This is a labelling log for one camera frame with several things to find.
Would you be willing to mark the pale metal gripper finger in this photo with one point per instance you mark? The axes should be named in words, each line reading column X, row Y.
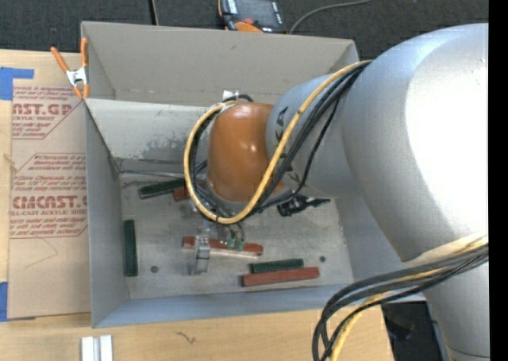
column 203, row 241
column 201, row 257

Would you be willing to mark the red-brown flat block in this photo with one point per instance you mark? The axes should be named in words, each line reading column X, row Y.
column 180, row 194
column 254, row 248
column 282, row 276

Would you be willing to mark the dark green flat block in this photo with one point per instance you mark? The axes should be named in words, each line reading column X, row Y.
column 158, row 189
column 130, row 248
column 278, row 265

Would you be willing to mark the brown cardboard board red print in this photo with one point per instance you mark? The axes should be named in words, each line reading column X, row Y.
column 47, row 193

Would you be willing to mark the grey metal bin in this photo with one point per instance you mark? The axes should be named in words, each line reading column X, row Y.
column 166, row 62

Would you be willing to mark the black cylinder on white bracket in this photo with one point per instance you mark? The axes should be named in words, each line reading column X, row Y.
column 291, row 206

